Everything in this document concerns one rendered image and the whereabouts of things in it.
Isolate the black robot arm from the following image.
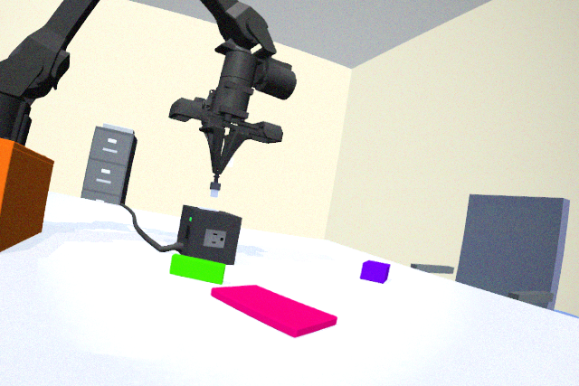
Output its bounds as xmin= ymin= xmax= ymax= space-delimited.
xmin=0 ymin=0 xmax=298 ymax=146

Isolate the green rectangular block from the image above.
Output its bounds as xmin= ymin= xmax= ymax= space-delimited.
xmin=169 ymin=254 xmax=226 ymax=285

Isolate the purple block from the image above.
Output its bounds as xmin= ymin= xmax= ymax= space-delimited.
xmin=360 ymin=260 xmax=391 ymax=284

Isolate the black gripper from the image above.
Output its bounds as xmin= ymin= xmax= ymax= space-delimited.
xmin=168 ymin=76 xmax=283 ymax=174

